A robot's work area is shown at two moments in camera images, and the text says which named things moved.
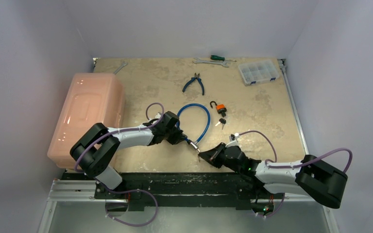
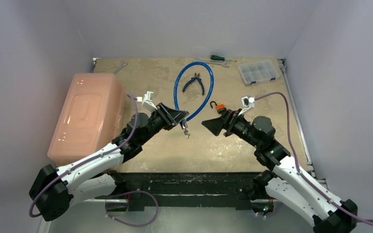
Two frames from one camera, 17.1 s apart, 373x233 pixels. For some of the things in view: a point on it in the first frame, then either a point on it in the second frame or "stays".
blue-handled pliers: [193, 79] stays
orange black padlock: [220, 108] stays
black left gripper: [178, 136] -> [170, 117]
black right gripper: [221, 154] -> [226, 121]
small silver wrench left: [123, 64] stays
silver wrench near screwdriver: [223, 62] stays
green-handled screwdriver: [218, 58] stays
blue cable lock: [194, 144] -> [184, 122]
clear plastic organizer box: [258, 72] stays
